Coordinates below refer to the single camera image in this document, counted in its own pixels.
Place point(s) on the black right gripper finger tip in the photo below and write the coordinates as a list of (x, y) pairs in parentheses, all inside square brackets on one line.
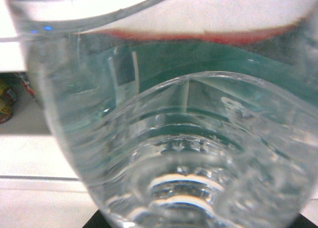
[(97, 221)]

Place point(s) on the green-label water bottle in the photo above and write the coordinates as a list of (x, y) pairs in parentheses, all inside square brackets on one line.
[(180, 113)]

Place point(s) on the colourful snack packs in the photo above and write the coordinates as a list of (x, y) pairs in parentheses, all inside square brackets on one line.
[(8, 96)]

